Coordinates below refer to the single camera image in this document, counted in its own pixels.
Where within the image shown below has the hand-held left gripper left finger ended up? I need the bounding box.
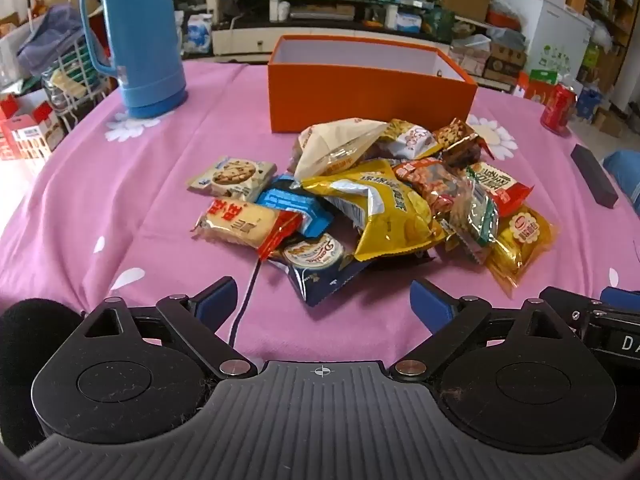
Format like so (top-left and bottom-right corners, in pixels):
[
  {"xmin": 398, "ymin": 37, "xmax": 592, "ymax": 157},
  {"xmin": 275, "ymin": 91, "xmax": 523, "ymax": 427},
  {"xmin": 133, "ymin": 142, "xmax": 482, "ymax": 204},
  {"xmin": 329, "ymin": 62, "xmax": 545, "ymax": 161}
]
[{"xmin": 82, "ymin": 276, "xmax": 258, "ymax": 380}]

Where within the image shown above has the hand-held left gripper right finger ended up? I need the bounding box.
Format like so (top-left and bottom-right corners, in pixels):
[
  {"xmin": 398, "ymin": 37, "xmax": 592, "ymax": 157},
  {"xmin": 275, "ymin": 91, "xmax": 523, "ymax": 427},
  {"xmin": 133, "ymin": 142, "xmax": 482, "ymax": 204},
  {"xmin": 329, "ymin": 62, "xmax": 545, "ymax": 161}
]
[{"xmin": 391, "ymin": 280, "xmax": 563, "ymax": 378}]

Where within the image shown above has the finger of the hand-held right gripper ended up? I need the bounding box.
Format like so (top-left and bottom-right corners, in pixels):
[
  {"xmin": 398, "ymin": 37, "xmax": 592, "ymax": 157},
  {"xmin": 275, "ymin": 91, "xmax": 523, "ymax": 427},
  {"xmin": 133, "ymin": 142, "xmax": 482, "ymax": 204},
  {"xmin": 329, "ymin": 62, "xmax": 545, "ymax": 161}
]
[
  {"xmin": 540, "ymin": 286, "xmax": 603, "ymax": 339},
  {"xmin": 600, "ymin": 286, "xmax": 640, "ymax": 306}
]

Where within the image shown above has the brown cookie packet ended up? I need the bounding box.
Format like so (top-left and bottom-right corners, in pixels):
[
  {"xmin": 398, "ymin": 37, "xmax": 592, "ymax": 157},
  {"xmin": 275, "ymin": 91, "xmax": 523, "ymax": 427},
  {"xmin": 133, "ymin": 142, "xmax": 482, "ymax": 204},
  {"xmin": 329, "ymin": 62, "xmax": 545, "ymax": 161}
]
[{"xmin": 432, "ymin": 119, "xmax": 493, "ymax": 168}]

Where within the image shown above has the orange cardboard box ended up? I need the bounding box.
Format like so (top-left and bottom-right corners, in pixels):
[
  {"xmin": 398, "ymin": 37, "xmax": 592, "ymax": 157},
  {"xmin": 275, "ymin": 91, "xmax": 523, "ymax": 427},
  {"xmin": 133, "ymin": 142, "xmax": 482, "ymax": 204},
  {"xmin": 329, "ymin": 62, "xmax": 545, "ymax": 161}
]
[{"xmin": 266, "ymin": 35, "xmax": 479, "ymax": 135}]

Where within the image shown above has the yellow clear candy packet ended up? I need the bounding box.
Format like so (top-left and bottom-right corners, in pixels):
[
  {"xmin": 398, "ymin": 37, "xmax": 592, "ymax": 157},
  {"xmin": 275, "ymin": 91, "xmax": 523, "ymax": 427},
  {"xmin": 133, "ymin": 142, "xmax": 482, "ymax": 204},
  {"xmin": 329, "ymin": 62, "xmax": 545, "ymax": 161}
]
[{"xmin": 486, "ymin": 205, "xmax": 557, "ymax": 299}]

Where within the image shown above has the red yellow biscuit packet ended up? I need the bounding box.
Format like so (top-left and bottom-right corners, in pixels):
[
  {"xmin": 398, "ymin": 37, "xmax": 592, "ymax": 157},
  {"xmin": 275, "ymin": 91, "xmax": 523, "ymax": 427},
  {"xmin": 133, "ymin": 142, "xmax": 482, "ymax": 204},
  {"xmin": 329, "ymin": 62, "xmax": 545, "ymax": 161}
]
[{"xmin": 192, "ymin": 199, "xmax": 302, "ymax": 261}]

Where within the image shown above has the green white clear packet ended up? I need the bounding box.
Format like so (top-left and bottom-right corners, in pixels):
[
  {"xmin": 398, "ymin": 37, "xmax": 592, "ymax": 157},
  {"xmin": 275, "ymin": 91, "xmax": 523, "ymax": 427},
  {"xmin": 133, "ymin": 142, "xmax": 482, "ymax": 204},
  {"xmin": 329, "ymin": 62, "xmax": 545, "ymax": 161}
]
[{"xmin": 446, "ymin": 170, "xmax": 501, "ymax": 264}]

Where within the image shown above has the large yellow chip bag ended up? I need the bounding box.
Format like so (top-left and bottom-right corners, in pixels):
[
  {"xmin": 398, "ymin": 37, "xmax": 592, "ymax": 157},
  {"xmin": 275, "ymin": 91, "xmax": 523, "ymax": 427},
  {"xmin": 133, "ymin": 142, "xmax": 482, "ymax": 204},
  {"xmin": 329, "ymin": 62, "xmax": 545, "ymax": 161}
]
[{"xmin": 300, "ymin": 160, "xmax": 446, "ymax": 262}]

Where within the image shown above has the dark blue cookie packet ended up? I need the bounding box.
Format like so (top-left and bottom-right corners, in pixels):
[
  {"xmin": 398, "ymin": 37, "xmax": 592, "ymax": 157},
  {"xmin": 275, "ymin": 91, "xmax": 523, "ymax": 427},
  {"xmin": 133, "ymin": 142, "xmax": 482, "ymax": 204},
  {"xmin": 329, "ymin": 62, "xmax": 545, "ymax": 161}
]
[{"xmin": 270, "ymin": 232, "xmax": 373, "ymax": 307}]

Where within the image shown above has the long black box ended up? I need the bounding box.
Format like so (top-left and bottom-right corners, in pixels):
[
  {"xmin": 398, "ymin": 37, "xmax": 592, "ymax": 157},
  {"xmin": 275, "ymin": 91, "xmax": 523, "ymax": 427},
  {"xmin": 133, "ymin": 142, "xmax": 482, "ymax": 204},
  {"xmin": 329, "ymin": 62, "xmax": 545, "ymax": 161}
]
[{"xmin": 571, "ymin": 144, "xmax": 621, "ymax": 209}]

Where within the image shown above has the blue wafer packet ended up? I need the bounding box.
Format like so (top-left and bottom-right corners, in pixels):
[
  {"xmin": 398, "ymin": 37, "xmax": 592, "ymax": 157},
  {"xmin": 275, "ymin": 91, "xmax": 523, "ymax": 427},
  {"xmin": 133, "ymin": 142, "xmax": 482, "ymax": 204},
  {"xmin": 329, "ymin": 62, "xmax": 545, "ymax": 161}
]
[{"xmin": 255, "ymin": 175, "xmax": 334, "ymax": 238}]

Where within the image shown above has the white biscuit packet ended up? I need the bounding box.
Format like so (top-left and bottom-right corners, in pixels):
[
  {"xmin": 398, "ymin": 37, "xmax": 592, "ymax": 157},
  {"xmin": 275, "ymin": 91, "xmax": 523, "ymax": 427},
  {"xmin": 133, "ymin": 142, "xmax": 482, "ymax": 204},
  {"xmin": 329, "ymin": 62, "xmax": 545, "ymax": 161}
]
[{"xmin": 187, "ymin": 156, "xmax": 277, "ymax": 202}]

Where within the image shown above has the pink floral tablecloth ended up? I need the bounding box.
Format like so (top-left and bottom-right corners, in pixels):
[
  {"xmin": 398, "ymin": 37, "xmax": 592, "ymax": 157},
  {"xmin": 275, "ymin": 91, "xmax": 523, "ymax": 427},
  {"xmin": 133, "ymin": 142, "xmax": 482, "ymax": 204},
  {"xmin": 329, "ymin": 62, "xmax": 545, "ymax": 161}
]
[{"xmin": 0, "ymin": 57, "xmax": 640, "ymax": 401}]

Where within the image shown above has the red white snack packet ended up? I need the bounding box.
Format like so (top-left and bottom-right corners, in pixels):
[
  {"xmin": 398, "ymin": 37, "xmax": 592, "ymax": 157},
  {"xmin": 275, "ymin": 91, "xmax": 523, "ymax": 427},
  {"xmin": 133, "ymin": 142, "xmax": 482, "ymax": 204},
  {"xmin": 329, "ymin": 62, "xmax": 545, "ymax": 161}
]
[{"xmin": 467, "ymin": 161, "xmax": 535, "ymax": 217}]

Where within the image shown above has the white yellow snack packet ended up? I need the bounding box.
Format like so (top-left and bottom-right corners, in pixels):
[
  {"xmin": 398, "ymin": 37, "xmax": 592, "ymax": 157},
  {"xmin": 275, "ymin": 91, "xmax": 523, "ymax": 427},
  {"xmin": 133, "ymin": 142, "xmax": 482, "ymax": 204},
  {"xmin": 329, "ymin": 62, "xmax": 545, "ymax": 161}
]
[{"xmin": 380, "ymin": 119, "xmax": 443, "ymax": 159}]

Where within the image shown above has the beige snack bag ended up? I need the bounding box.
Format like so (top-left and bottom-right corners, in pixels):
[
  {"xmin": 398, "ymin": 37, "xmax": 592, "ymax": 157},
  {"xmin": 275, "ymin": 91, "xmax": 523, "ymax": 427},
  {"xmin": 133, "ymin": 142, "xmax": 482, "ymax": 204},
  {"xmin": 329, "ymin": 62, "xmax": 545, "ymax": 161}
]
[{"xmin": 292, "ymin": 117, "xmax": 401, "ymax": 182}]

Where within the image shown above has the white blue carton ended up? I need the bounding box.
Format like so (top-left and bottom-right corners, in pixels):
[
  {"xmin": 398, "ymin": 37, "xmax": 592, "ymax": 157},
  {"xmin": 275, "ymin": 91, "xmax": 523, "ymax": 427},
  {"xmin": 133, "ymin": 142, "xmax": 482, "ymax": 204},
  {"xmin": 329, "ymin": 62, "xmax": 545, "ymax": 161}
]
[{"xmin": 575, "ymin": 87, "xmax": 606, "ymax": 121}]

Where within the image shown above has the red soda can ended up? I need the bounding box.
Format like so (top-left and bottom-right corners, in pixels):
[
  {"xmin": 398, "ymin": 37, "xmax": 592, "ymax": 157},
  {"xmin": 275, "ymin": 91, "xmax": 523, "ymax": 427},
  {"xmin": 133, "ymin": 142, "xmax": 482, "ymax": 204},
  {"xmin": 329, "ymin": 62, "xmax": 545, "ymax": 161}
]
[{"xmin": 540, "ymin": 83, "xmax": 579, "ymax": 134}]

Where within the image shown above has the orange gift carton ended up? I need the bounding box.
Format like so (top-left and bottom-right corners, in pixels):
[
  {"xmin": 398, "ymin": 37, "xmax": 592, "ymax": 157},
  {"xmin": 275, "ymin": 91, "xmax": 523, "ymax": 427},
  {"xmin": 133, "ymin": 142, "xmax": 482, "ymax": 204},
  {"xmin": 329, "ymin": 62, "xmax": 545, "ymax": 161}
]
[{"xmin": 515, "ymin": 70, "xmax": 561, "ymax": 106}]

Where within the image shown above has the brown printed carton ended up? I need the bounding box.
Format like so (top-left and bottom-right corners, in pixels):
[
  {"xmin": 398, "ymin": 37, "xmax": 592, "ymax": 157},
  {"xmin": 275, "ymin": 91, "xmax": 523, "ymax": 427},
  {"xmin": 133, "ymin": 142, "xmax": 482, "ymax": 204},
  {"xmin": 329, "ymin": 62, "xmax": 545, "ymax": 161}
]
[{"xmin": 482, "ymin": 42, "xmax": 528, "ymax": 93}]

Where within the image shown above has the red white carton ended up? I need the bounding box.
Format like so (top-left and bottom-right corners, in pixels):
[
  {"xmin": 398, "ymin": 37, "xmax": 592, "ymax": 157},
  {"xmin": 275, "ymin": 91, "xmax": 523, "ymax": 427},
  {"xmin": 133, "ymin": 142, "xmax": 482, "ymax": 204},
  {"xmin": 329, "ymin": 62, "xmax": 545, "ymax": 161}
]
[
  {"xmin": 0, "ymin": 92, "xmax": 66, "ymax": 133},
  {"xmin": 0, "ymin": 112, "xmax": 57, "ymax": 161}
]

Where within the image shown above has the pink white carton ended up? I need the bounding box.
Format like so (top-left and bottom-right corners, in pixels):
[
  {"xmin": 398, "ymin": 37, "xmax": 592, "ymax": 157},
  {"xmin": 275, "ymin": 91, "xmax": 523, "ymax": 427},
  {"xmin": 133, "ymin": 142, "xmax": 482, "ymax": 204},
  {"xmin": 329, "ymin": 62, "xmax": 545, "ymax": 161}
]
[{"xmin": 450, "ymin": 35, "xmax": 493, "ymax": 78}]

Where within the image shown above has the white television stand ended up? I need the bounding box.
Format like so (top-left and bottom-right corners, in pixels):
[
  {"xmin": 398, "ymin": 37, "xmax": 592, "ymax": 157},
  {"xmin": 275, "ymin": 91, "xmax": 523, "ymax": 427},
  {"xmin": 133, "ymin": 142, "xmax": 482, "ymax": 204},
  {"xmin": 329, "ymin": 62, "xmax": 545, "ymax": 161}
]
[{"xmin": 212, "ymin": 0, "xmax": 451, "ymax": 61}]

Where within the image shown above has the white blue sack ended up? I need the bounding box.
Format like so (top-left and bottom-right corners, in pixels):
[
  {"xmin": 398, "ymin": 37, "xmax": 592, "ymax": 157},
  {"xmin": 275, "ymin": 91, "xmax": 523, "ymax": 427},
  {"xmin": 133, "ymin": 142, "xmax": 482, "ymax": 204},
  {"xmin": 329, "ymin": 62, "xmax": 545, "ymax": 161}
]
[{"xmin": 187, "ymin": 12, "xmax": 216, "ymax": 53}]

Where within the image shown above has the blue thermos flask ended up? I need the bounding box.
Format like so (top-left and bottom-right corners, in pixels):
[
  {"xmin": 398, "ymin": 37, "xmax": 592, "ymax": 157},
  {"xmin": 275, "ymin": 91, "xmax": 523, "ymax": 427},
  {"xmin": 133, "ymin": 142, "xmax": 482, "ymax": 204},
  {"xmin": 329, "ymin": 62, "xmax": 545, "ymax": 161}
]
[{"xmin": 80, "ymin": 0, "xmax": 190, "ymax": 120}]

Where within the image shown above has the dark green box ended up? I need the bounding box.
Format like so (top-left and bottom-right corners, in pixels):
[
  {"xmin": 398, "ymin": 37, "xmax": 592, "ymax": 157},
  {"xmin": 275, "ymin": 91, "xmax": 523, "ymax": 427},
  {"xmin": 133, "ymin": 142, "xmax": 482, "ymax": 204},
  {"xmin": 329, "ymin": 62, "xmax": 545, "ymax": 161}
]
[{"xmin": 425, "ymin": 7, "xmax": 456, "ymax": 43}]

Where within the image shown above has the white chest freezer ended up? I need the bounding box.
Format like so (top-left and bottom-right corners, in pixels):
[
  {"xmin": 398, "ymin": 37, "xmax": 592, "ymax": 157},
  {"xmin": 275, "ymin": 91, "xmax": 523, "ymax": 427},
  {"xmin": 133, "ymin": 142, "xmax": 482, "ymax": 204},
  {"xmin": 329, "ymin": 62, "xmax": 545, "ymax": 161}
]
[{"xmin": 502, "ymin": 0, "xmax": 593, "ymax": 91}]

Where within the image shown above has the large brown cardboard box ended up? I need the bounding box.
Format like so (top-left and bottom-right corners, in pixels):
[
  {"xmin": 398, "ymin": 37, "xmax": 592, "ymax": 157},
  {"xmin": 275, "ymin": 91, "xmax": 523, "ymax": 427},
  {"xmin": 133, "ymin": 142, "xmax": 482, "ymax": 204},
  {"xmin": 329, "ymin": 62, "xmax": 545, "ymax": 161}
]
[{"xmin": 440, "ymin": 0, "xmax": 493, "ymax": 23}]

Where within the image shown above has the purple cloth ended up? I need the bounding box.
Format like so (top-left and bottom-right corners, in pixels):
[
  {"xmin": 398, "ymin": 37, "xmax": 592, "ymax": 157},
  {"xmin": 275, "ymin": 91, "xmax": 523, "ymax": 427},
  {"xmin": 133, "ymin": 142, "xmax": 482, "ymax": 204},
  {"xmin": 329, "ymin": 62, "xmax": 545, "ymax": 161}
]
[{"xmin": 17, "ymin": 5, "xmax": 87, "ymax": 76}]

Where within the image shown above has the thin black cord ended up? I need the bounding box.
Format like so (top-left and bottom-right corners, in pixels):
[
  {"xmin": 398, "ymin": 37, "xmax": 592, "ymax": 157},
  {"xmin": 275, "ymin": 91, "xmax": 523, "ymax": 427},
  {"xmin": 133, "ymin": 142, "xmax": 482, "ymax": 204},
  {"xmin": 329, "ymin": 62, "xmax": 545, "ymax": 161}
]
[{"xmin": 229, "ymin": 259, "xmax": 262, "ymax": 347}]

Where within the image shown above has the wire cart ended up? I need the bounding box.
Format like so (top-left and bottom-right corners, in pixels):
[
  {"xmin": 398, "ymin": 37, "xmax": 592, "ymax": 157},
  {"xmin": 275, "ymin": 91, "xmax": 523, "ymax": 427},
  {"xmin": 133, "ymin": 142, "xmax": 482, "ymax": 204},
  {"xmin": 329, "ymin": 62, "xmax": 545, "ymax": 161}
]
[{"xmin": 27, "ymin": 0, "xmax": 121, "ymax": 126}]

